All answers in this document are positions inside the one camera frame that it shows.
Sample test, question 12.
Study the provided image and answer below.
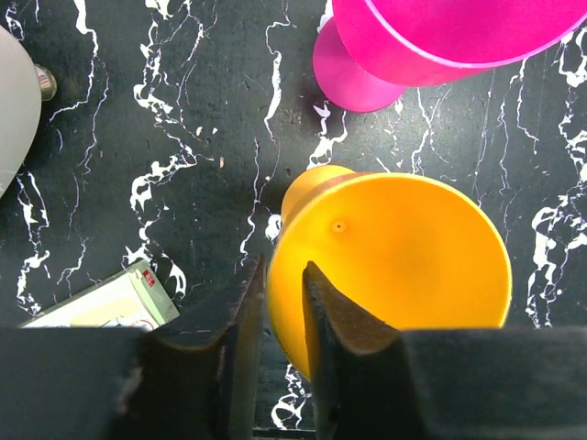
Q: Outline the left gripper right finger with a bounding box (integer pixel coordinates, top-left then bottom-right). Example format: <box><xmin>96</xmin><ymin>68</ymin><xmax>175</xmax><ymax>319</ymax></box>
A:
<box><xmin>302</xmin><ymin>263</ymin><xmax>586</xmax><ymax>439</ymax></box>

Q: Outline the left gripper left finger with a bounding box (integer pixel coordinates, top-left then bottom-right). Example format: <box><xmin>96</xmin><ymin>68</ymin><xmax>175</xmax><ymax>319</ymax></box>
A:
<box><xmin>1</xmin><ymin>256</ymin><xmax>266</xmax><ymax>439</ymax></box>

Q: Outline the yellow wine glass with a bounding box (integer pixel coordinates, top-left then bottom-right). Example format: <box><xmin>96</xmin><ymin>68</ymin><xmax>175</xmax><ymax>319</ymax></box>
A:
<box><xmin>267</xmin><ymin>165</ymin><xmax>513</xmax><ymax>376</ymax></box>

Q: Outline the pink wine glass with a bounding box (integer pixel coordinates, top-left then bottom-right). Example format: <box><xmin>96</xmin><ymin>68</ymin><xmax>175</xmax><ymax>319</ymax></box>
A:
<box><xmin>313</xmin><ymin>0</ymin><xmax>586</xmax><ymax>113</ymax></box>

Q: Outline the small cardboard box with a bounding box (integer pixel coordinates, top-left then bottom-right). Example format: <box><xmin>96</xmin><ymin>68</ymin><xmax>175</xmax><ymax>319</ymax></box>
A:
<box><xmin>21</xmin><ymin>260</ymin><xmax>179</xmax><ymax>332</ymax></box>

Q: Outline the white round container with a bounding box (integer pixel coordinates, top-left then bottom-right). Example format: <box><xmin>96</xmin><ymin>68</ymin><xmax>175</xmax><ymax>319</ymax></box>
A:
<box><xmin>0</xmin><ymin>28</ymin><xmax>58</xmax><ymax>193</ymax></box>

